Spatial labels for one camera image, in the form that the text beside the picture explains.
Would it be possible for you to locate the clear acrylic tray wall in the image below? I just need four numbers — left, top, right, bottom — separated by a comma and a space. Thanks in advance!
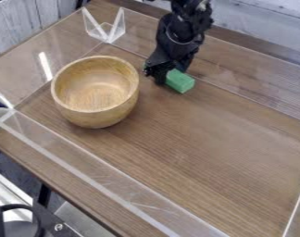
0, 94, 229, 237

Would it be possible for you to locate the green rectangular block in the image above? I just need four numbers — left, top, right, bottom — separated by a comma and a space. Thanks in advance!
161, 68, 196, 94

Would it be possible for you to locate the light wooden bowl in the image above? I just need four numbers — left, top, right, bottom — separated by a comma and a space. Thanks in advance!
50, 56, 141, 129

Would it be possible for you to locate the black cable loop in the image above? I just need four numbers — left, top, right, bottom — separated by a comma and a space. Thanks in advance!
0, 203, 46, 237

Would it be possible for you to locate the black table leg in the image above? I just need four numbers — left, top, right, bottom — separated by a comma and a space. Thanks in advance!
38, 184, 52, 207

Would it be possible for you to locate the clear acrylic corner bracket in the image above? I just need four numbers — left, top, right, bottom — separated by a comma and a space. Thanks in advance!
82, 7, 125, 44

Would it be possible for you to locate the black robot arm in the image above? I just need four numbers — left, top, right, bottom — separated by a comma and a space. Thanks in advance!
144, 0, 215, 85

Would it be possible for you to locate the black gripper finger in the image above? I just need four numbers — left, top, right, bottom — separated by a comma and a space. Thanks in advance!
176, 50, 197, 72
144, 61, 176, 85

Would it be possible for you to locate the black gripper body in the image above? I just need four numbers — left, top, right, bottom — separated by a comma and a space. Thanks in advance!
145, 13, 205, 64

